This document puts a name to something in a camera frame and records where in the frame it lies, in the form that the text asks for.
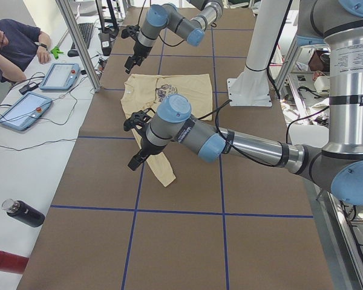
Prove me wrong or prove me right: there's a lower blue teach pendant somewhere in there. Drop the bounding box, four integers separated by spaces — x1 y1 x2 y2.
0 92 53 131

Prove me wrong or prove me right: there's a person in navy shirt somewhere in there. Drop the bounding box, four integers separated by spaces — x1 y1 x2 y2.
0 19 51 83

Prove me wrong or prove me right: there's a cream long-sleeve printed shirt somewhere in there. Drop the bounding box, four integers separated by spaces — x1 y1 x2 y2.
121 74 224 187

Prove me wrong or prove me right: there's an upper blue teach pendant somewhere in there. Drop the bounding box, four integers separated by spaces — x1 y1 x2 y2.
39 63 80 91

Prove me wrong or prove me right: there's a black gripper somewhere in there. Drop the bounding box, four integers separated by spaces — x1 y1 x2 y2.
128 137 166 170
125 45 150 74

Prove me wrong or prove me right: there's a blue teach pendant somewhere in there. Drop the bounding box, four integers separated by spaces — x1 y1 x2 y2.
0 92 53 131
39 63 80 91

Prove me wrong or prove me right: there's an aluminium frame post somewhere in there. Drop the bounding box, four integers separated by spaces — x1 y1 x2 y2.
55 0 100 92

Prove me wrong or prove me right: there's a black bottle with steel cap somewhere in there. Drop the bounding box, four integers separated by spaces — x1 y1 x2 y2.
2 199 45 228

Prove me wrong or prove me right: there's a green plastic object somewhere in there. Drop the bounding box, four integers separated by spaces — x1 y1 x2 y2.
50 46 64 59

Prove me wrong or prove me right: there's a black keyboard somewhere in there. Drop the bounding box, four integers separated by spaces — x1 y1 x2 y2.
78 22 94 48

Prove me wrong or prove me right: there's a red cylindrical bottle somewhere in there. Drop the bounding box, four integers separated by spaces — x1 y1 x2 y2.
0 250 28 274

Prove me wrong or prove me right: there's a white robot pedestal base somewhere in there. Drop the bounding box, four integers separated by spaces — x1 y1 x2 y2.
227 0 292 107

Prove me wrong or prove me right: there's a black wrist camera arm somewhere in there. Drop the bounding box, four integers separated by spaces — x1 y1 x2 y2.
123 108 155 132
120 24 140 40

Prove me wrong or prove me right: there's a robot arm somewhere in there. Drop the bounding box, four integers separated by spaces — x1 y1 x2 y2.
124 1 363 205
121 1 224 74

